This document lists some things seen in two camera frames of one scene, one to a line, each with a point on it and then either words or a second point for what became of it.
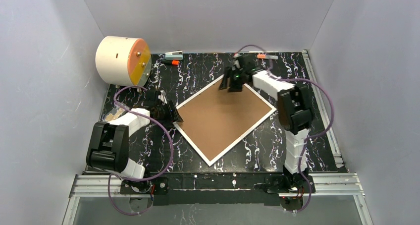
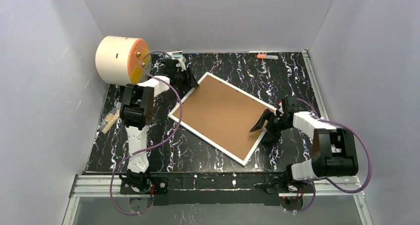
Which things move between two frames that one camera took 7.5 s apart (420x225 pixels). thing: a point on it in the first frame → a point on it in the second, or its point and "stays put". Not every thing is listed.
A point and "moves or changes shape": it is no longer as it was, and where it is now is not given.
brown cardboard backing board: x=215 y=119 moves or changes shape
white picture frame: x=214 y=160 → x=258 y=99
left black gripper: x=167 y=110 → x=181 y=75
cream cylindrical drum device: x=124 y=60 stays put
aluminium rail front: x=329 y=184 stays put
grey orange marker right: x=267 y=57 stays put
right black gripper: x=236 y=76 → x=271 y=120
